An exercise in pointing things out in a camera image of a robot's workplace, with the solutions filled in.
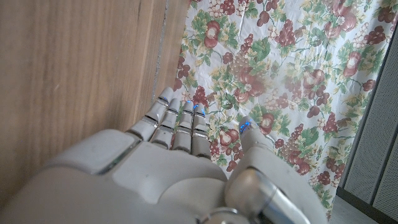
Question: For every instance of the grey perforated panel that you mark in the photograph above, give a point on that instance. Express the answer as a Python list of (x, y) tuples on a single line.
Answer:
[(379, 130)]

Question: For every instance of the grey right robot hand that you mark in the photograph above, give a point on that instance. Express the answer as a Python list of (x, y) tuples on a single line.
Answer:
[(149, 180)]

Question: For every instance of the floral fruit print backdrop cloth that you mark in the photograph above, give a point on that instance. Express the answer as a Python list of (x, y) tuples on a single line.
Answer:
[(280, 62)]

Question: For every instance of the wooden cabinet panel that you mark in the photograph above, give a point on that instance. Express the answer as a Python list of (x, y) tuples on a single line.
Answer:
[(77, 62)]

